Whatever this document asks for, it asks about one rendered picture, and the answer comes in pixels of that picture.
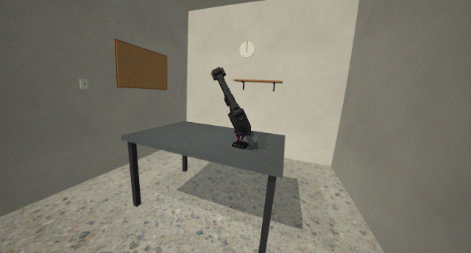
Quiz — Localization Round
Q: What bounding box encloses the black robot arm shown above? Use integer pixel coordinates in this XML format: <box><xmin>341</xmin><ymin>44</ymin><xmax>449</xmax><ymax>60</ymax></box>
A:
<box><xmin>211</xmin><ymin>67</ymin><xmax>247</xmax><ymax>135</ymax></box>

